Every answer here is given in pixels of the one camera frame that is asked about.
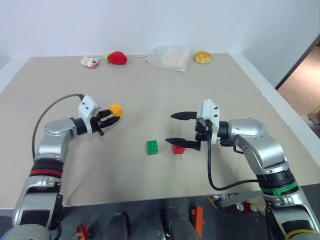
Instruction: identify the dark rounded shape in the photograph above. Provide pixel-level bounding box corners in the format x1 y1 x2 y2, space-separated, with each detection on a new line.
107 211 131 240
163 206 199 240

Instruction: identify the golden toy bread bun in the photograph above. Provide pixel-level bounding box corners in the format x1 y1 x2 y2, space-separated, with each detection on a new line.
192 50 214 65

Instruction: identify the yellow cable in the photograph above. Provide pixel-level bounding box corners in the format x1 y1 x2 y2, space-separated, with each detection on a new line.
205 194 219 209

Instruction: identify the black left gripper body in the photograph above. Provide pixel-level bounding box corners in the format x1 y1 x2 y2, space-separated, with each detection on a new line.
89 115 105 137

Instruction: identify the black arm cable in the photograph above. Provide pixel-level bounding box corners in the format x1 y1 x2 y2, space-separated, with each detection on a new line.
205 119 261 192
31 93 85 161

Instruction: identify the green cube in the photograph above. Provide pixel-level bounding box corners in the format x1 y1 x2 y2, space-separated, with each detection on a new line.
145 139 159 156

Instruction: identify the red cube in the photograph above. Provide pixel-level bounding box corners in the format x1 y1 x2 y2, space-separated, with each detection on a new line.
171 144 187 156

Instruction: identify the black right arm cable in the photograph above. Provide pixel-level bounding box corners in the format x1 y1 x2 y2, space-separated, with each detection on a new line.
205 119 261 192

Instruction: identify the orange bracket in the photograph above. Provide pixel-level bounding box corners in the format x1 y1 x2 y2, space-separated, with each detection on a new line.
75 224 91 240
190 205 206 239

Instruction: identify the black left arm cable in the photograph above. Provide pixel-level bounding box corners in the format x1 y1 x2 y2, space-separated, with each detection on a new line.
31 93 85 161

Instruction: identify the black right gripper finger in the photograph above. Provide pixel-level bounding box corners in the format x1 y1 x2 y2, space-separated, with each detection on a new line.
164 137 201 151
170 111 199 122

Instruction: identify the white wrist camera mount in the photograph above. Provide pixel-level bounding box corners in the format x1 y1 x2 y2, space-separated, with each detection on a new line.
78 94 101 134
196 98 221 145

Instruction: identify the clear plastic bag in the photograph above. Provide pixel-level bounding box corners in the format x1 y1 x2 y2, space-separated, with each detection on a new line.
146 45 192 74

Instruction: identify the red plush strawberry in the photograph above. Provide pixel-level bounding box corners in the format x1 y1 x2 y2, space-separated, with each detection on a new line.
103 50 128 66

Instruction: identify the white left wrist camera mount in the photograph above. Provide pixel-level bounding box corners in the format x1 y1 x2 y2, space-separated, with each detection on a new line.
78 94 101 134

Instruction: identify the grey metal frame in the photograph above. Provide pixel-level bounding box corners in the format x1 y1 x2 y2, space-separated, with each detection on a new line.
219 191 251 209

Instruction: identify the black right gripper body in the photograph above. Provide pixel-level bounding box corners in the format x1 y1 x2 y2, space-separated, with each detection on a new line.
194 117 214 152

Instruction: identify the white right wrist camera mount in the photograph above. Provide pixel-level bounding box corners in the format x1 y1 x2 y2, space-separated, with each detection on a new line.
196 98 221 145

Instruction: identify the yellow cube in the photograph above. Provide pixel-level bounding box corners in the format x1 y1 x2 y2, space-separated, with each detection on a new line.
109 102 125 118

